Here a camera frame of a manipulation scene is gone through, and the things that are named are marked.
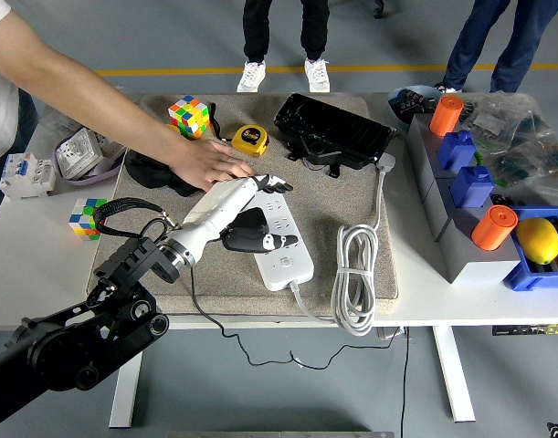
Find white power strip cable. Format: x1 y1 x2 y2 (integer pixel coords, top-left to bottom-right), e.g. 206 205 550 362
288 168 381 338

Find person's left hand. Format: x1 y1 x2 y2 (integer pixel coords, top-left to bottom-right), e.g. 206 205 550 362
168 139 257 193

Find white three-pin plug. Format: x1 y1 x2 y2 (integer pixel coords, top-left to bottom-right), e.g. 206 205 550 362
374 152 397 174

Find black circuit boards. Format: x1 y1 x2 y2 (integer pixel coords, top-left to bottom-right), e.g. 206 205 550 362
391 89 439 115

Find black hanging cable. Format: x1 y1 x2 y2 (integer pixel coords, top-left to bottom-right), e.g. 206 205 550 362
399 327 411 438

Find colourful puzzle cube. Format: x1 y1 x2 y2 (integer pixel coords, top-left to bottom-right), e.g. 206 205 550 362
68 197 110 242
167 94 211 141

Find orange cylinder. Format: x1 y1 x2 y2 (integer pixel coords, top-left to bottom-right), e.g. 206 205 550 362
470 204 520 252
428 94 466 137

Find grey under-table box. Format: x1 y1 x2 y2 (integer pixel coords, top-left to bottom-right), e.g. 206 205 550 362
376 326 411 341

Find yellow tape measure black strap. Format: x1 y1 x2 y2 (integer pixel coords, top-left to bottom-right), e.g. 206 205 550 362
208 102 270 159

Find grey-brown mat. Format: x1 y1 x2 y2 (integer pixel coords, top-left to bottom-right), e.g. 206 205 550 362
85 93 401 318

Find black plastic tray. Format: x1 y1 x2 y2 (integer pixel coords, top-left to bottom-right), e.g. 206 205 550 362
272 93 397 179

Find grey block holder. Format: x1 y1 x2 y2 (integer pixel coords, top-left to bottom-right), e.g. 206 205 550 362
405 111 521 285

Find blue block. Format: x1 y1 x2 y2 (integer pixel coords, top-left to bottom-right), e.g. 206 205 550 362
437 130 477 173
449 165 495 210

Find light blue bowl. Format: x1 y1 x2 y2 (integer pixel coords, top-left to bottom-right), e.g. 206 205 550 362
386 85 444 127

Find white power strip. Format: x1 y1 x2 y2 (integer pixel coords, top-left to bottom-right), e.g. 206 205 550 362
251 189 315 291

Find white circuit breaker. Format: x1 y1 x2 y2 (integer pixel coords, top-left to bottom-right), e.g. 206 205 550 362
0 152 57 202

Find white wall socket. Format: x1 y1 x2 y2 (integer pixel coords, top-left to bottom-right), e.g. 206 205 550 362
95 131 127 161
55 127 107 180

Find black fabric pouch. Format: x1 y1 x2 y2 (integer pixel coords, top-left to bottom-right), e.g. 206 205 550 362
124 149 205 198

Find black table control panel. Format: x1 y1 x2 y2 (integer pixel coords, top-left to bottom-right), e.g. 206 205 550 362
490 324 558 338

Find person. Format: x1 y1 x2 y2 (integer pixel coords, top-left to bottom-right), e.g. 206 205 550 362
236 0 332 95
433 0 558 95
0 0 40 234

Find blue plastic bin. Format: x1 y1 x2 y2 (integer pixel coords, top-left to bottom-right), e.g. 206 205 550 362
502 205 558 293

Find clear bag of components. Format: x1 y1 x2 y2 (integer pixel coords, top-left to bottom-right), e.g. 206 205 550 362
488 136 558 206
458 93 558 151

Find black plug adapter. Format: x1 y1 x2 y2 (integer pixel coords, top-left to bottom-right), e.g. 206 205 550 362
230 207 270 236

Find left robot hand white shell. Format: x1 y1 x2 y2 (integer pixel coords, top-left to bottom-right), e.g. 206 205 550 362
166 173 300 268

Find yellow lemon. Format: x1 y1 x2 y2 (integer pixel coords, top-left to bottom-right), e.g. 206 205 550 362
515 217 558 266

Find white table leg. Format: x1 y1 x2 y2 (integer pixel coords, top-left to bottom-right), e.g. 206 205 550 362
108 350 145 430
431 326 477 423

